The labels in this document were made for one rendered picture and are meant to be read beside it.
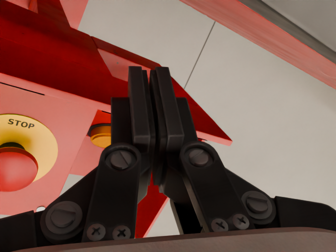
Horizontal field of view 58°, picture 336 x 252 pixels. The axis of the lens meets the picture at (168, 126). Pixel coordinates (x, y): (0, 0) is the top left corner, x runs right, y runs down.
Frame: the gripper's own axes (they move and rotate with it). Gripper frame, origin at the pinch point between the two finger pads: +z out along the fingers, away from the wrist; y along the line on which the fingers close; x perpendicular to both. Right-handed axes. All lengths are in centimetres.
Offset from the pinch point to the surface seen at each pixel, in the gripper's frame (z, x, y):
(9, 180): 6.1, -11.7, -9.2
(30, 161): 7.0, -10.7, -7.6
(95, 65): 13.2, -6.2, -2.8
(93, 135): 14.9, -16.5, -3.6
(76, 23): 73, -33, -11
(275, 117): 92, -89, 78
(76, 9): 74, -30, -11
